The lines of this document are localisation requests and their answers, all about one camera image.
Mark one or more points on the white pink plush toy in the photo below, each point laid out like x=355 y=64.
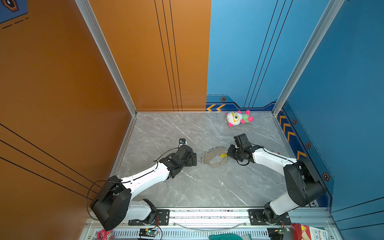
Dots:
x=237 y=118

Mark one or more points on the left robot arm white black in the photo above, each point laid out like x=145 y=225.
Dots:
x=114 y=203

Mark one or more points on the small green circuit board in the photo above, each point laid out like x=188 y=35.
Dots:
x=148 y=234

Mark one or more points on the red printed box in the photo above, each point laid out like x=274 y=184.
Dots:
x=303 y=232

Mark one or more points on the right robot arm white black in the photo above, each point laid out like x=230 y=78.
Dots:
x=304 y=183

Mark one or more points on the aluminium corner post left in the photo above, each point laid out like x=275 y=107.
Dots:
x=101 y=42

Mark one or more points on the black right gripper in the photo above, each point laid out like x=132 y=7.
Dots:
x=229 y=153

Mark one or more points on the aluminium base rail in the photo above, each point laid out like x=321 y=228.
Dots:
x=200 y=223

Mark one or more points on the aluminium corner post right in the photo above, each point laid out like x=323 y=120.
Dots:
x=318 y=34

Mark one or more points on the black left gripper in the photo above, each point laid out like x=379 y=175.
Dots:
x=191 y=162

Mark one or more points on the metal key holder with rings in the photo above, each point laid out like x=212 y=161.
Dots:
x=212 y=157

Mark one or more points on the aluminium corner post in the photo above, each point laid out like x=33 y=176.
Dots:
x=318 y=34
x=101 y=42

